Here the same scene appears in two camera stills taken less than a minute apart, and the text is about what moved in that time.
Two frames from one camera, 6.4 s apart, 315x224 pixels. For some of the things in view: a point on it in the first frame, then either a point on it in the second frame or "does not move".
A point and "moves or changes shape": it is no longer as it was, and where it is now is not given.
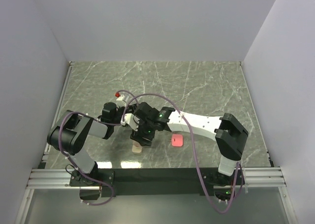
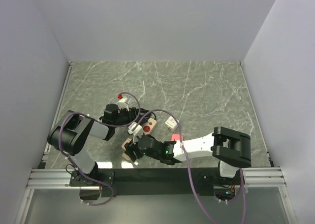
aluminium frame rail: [50, 178] does not move
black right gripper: [138, 136] → [132, 149]
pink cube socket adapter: [136, 147] moves or changes shape
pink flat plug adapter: [176, 140] does not move
